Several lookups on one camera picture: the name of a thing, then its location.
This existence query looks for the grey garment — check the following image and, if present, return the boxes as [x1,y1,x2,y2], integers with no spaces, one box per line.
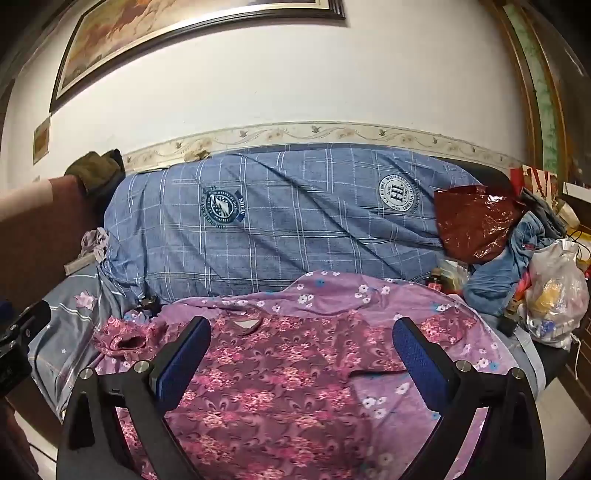
[522,187,566,232]

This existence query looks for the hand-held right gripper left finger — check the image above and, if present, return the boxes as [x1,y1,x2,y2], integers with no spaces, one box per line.
[56,316,213,480]

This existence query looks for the white plastic bag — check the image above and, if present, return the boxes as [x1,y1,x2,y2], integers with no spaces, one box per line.
[524,240,591,347]

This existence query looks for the red plastic bag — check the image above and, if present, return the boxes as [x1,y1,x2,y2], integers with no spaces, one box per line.
[434,185,525,264]

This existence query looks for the dark glass bottle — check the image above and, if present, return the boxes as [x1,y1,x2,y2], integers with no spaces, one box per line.
[501,300,522,335]

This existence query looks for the blue plaid quilt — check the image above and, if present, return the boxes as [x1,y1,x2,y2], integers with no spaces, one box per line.
[99,143,490,305]

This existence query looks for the framed wall painting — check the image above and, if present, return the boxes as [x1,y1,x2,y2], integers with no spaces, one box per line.
[50,0,346,114]

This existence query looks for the green framed door panel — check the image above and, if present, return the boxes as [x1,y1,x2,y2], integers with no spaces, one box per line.
[480,0,591,185]

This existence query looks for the brown headboard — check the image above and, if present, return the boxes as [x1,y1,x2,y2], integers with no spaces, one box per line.
[0,178,116,324]

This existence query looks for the small wall picture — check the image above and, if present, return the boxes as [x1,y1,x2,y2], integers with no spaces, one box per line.
[32,113,52,164]

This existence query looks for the blue denim garment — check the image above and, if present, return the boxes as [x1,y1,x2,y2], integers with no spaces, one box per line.
[464,210,566,317]

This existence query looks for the pink floral shirt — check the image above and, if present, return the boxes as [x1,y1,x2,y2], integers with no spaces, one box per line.
[92,309,444,480]

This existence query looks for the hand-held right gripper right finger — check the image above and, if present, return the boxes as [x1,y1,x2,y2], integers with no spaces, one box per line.
[392,316,548,480]

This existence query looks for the purple floral bed sheet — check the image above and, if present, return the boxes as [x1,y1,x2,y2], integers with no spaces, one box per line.
[92,270,522,480]

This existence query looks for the olive green cloth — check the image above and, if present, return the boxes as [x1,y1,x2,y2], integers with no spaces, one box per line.
[64,148,125,197]

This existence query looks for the small light purple cloth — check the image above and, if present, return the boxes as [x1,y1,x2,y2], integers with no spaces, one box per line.
[78,227,110,261]

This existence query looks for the clear packet of small goods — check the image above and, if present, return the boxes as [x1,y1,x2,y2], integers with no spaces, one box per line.
[427,258,472,292]

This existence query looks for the grey floral bed sheet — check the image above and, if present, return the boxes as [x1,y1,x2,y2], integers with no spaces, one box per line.
[28,265,139,416]

